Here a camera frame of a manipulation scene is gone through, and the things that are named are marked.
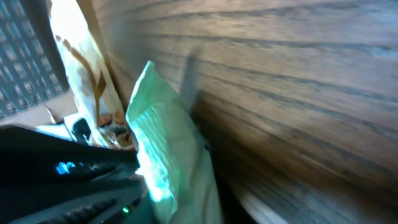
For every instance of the dark grey plastic basket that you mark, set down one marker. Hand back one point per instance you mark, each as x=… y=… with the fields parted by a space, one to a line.
x=32 y=72

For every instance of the brown snack packet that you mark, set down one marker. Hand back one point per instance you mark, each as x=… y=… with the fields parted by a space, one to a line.
x=88 y=76

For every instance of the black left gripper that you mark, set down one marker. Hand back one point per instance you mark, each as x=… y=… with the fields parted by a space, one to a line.
x=45 y=179

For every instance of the light blue wipes pack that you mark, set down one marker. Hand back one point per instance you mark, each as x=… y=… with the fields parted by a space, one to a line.
x=172 y=154

